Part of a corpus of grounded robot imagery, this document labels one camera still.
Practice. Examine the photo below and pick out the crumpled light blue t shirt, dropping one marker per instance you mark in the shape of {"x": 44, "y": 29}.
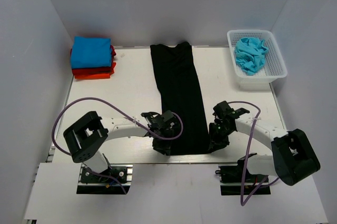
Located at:
{"x": 250, "y": 54}

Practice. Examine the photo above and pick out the folded red t shirt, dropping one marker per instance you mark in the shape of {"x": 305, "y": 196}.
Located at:
{"x": 113, "y": 50}

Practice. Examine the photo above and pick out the white plastic basket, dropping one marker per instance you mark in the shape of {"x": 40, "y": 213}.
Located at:
{"x": 274, "y": 67}

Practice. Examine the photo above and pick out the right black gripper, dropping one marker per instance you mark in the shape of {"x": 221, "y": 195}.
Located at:
{"x": 215, "y": 141}

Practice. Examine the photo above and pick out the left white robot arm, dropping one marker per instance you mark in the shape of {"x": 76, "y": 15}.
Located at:
{"x": 85, "y": 137}

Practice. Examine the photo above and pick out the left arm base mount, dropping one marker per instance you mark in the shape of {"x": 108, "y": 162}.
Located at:
{"x": 114, "y": 181}

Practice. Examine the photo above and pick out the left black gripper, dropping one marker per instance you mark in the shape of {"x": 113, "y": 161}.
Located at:
{"x": 160, "y": 146}

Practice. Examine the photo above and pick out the black t shirt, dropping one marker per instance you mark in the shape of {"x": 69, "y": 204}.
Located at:
{"x": 179, "y": 86}

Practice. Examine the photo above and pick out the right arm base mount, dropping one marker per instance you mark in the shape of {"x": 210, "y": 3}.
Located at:
{"x": 230, "y": 180}

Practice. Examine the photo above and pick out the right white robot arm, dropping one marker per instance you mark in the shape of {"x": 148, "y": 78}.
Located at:
{"x": 292, "y": 159}

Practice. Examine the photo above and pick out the folded orange t shirt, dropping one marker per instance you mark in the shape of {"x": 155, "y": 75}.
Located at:
{"x": 93, "y": 76}

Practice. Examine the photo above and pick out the folded blue t shirt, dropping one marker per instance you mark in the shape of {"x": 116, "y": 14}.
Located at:
{"x": 91, "y": 52}

